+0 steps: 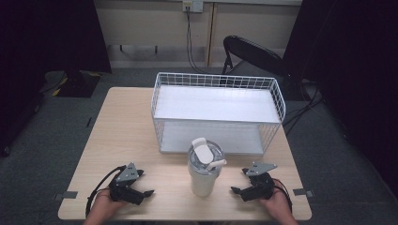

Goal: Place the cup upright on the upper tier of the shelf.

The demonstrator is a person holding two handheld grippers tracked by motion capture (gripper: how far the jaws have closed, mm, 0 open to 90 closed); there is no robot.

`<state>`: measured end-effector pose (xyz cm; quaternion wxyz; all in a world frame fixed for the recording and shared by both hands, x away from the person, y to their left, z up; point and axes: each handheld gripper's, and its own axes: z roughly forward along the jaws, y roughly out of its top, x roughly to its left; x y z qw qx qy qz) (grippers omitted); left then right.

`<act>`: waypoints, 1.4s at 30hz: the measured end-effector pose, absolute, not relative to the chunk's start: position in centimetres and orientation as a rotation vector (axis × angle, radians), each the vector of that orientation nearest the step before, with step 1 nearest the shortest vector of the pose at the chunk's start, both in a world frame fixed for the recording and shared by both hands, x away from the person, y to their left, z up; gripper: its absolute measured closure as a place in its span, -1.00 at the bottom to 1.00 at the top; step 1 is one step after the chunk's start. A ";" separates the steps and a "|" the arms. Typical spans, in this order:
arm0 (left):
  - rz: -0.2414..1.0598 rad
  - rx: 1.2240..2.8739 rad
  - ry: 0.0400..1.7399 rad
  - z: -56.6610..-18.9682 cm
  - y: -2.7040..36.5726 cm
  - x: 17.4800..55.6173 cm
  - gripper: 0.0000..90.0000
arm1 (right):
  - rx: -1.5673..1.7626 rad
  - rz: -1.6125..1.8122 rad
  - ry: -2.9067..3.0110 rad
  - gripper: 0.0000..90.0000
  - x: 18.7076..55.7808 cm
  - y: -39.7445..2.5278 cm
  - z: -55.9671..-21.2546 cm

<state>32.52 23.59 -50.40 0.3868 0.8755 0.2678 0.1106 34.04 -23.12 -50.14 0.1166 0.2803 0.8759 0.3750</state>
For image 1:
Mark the black folding chair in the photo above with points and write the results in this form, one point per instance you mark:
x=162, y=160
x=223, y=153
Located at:
x=253, y=53

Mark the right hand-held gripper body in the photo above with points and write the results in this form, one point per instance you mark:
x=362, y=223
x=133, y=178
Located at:
x=258, y=184

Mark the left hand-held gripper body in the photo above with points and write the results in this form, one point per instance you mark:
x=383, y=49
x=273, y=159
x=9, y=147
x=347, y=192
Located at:
x=125, y=184

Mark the person's right hand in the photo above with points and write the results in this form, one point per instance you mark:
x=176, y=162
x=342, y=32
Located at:
x=277, y=203

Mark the black curtain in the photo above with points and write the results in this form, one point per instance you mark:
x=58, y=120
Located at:
x=353, y=62
x=47, y=37

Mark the white tumbler cup with lid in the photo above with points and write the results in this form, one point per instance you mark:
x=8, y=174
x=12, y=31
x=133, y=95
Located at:
x=204, y=175

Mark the person's left hand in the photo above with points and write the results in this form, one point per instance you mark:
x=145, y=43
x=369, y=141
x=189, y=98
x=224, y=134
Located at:
x=105, y=203

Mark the white wall socket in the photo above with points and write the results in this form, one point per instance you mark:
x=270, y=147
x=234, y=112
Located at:
x=193, y=5

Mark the grey tape strip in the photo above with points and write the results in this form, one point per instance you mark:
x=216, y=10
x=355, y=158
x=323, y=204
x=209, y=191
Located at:
x=302, y=192
x=66, y=195

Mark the black stand base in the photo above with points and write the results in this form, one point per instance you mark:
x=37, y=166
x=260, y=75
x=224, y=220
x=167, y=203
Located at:
x=78, y=84

